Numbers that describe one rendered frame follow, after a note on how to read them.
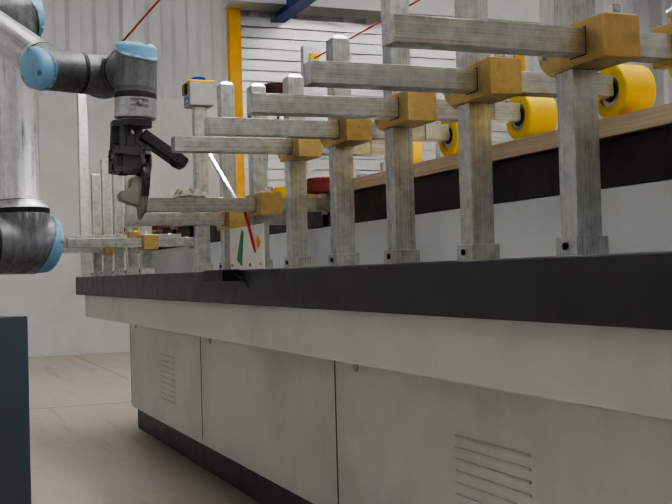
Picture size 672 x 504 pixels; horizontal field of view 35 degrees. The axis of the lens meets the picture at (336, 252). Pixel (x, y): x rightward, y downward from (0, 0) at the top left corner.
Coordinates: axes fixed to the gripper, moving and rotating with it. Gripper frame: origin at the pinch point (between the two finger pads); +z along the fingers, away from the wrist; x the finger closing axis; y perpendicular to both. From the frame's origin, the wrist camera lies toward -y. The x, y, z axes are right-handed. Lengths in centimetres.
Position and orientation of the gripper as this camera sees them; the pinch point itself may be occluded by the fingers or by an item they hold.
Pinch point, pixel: (143, 213)
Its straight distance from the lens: 233.5
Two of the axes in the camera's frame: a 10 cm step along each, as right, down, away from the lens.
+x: 3.7, -0.2, -9.3
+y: -9.3, -0.2, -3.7
